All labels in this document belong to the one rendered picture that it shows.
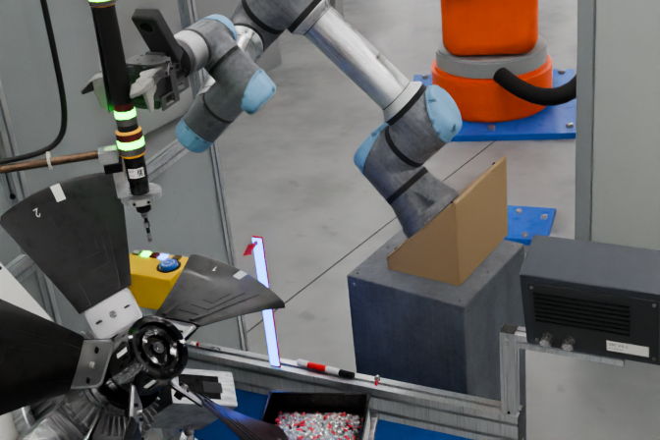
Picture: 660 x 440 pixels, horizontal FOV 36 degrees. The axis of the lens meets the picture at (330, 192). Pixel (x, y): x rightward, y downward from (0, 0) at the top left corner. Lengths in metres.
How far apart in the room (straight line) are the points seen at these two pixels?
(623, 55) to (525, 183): 1.79
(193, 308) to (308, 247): 2.61
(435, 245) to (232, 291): 0.49
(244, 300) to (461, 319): 0.50
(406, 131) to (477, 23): 3.23
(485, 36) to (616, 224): 2.15
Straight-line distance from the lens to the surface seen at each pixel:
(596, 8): 3.25
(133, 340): 1.77
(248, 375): 2.36
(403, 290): 2.27
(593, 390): 3.63
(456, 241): 2.22
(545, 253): 1.91
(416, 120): 2.20
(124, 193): 1.75
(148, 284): 2.33
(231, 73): 1.86
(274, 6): 2.19
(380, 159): 2.26
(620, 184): 3.45
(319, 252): 4.47
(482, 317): 2.31
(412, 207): 2.26
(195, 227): 3.29
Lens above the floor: 2.20
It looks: 26 degrees down
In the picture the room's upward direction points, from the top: 6 degrees counter-clockwise
